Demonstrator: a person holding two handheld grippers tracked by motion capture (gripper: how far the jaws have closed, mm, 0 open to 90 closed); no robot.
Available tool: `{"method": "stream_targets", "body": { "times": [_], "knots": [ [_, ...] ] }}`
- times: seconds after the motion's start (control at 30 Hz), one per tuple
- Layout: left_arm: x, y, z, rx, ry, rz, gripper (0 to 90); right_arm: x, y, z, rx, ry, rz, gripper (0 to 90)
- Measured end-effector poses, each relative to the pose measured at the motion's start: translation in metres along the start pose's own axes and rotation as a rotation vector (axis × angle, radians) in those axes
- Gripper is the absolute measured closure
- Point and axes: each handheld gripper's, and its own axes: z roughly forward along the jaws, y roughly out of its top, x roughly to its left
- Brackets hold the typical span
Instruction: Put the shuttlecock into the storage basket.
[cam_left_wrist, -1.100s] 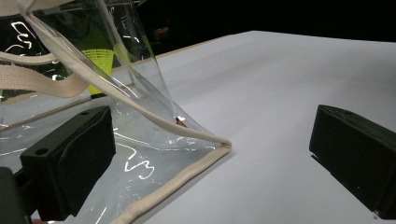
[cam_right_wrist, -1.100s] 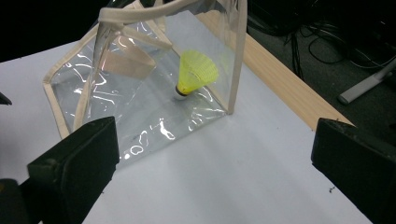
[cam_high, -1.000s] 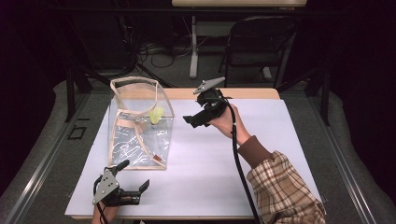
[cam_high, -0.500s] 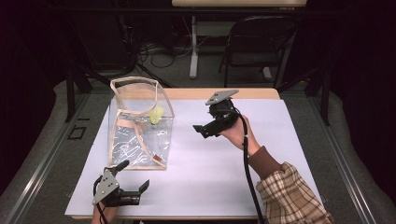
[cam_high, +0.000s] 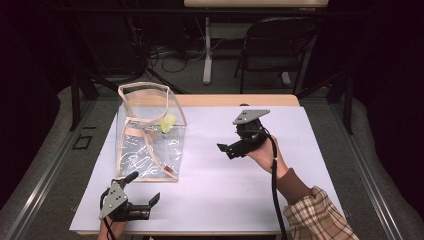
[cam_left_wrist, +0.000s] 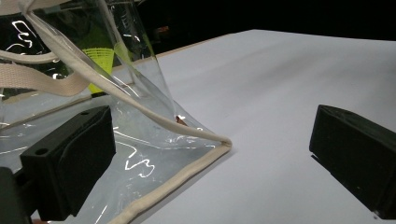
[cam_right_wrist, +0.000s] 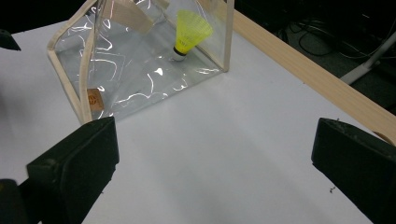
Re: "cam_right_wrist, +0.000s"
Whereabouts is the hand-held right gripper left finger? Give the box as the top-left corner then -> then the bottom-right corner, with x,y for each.
26,116 -> 120,224

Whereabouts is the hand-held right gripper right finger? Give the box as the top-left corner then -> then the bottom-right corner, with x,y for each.
311,117 -> 396,224

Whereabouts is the transparent bag with beige trim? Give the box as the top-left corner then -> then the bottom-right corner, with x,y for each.
46,0 -> 235,124

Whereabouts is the yellow shuttlecock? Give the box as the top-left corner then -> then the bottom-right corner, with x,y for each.
170,8 -> 215,63

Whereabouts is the white-legged desk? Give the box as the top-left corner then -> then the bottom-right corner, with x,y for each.
339,31 -> 396,86

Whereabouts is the white table sheet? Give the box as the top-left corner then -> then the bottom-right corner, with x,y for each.
0,20 -> 396,224

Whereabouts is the bundle of floor cables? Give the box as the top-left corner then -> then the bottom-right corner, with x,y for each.
276,15 -> 396,62

